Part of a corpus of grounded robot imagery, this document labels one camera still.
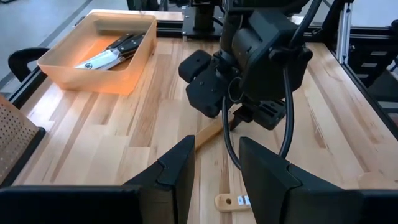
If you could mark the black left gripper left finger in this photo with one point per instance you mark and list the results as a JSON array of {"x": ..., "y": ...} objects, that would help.
[{"x": 174, "y": 174}]

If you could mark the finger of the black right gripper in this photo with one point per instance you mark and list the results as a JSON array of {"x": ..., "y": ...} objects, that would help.
[
  {"x": 269, "y": 113},
  {"x": 242, "y": 115}
]

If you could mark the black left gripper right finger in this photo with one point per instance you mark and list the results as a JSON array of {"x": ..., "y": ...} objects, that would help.
[{"x": 273, "y": 186}]

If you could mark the angled wooden turner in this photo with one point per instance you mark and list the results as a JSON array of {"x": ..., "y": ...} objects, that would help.
[{"x": 210, "y": 132}]

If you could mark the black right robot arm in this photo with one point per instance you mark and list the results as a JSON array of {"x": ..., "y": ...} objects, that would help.
[{"x": 267, "y": 53}]

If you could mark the black metal stand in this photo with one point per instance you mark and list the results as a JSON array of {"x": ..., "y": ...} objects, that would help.
[{"x": 360, "y": 74}]

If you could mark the orange plastic bin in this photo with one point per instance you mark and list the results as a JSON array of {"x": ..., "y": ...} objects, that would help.
[{"x": 93, "y": 84}]

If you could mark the steel box grater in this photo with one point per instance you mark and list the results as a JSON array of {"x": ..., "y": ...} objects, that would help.
[{"x": 15, "y": 137}]

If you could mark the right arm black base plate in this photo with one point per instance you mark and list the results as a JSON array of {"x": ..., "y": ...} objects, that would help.
[{"x": 189, "y": 28}]

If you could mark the silver aluminium post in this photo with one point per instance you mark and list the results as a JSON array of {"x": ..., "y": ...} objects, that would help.
[{"x": 344, "y": 31}]

